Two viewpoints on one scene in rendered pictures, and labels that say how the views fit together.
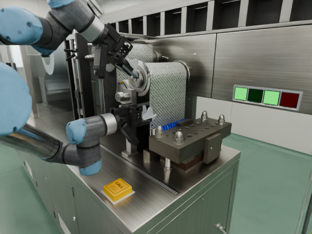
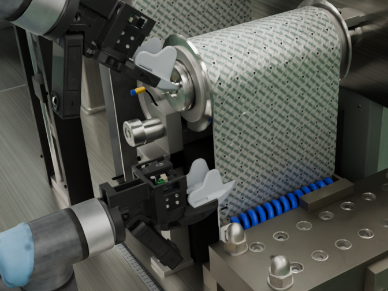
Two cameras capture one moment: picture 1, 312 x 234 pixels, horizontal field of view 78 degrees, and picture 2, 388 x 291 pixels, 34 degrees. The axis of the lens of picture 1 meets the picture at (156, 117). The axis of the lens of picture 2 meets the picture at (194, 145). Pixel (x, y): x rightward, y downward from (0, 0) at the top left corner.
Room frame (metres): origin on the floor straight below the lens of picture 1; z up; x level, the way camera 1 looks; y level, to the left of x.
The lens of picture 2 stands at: (-0.01, -0.16, 1.64)
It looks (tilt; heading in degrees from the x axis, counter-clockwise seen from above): 30 degrees down; 15
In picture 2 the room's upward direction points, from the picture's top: 4 degrees counter-clockwise
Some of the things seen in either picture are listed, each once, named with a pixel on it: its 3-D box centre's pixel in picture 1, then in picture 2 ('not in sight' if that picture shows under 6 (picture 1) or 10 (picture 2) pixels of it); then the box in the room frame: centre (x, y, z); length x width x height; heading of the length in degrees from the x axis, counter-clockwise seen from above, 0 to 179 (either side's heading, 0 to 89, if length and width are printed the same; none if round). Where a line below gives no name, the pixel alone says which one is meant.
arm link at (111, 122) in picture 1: (107, 123); (92, 225); (0.65, 0.17, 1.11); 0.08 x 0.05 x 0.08; 44
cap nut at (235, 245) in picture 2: (159, 131); (235, 236); (0.73, -0.01, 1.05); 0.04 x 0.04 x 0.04
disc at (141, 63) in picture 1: (138, 78); (185, 83); (0.82, 0.07, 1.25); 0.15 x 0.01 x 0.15; 44
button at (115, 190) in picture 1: (117, 189); not in sight; (0.55, 0.13, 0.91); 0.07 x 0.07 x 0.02; 44
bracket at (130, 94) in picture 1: (128, 123); (163, 192); (0.82, 0.12, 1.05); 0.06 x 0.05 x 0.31; 134
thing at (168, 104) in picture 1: (168, 107); (278, 154); (0.87, -0.06, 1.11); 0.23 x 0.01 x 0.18; 134
